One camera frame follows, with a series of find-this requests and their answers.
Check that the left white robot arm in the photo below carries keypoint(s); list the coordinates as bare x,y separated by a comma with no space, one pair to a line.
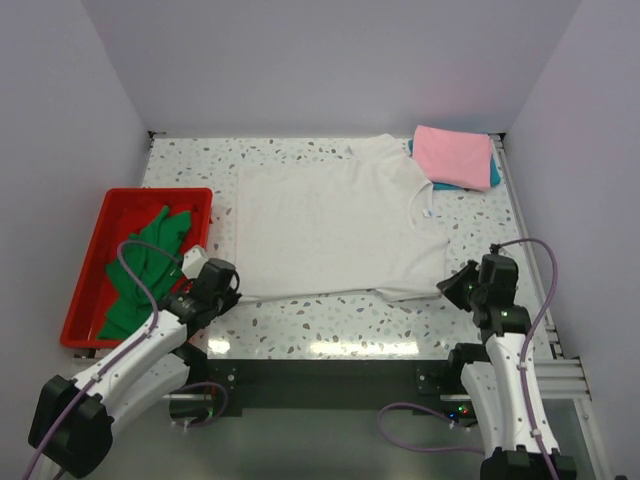
77,419

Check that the white t shirt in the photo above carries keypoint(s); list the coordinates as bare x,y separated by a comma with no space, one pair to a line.
365,222

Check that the folded teal t shirt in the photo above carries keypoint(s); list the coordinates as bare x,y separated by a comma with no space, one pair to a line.
495,178

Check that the green t shirt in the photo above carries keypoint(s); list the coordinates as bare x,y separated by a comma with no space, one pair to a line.
152,256

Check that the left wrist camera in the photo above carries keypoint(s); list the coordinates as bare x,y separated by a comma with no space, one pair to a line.
193,261

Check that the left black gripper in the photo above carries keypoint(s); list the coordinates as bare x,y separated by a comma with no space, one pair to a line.
230,301

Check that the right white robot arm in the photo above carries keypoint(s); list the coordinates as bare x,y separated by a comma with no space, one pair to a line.
499,375

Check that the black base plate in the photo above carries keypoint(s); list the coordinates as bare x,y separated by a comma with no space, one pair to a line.
323,385

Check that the folded pink t shirt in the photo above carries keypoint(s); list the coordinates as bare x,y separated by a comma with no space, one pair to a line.
454,158

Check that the red plastic bin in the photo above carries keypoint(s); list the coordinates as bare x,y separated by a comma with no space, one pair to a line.
125,210

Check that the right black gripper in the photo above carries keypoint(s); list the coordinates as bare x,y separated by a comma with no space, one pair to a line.
449,287

